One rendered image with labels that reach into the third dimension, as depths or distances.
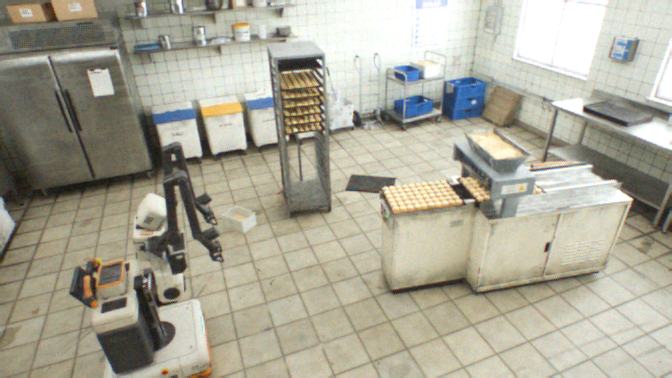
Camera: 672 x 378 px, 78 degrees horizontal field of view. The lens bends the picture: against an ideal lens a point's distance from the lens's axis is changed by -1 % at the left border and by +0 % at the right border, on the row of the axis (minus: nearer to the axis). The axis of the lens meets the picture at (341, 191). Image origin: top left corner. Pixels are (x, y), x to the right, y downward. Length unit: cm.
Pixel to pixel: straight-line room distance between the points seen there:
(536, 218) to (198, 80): 494
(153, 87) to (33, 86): 153
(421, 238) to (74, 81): 427
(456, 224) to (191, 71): 451
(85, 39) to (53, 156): 147
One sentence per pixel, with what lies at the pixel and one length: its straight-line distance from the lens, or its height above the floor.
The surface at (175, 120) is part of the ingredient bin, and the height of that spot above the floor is 71.
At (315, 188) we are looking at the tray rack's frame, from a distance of 504.
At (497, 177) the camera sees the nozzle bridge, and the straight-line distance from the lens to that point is 327.
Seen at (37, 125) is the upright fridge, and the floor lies 98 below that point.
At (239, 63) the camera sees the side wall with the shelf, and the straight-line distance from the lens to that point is 663.
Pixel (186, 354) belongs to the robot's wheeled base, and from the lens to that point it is 325.
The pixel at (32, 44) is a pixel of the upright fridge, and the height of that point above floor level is 185.
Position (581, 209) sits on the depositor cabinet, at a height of 81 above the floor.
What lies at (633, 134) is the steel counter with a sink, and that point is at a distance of 542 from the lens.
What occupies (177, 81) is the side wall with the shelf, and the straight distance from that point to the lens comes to 662.
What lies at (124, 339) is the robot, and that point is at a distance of 306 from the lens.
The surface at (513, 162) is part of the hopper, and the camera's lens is 333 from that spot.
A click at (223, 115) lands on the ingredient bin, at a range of 610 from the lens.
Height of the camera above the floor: 268
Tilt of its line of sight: 31 degrees down
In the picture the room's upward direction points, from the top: 2 degrees counter-clockwise
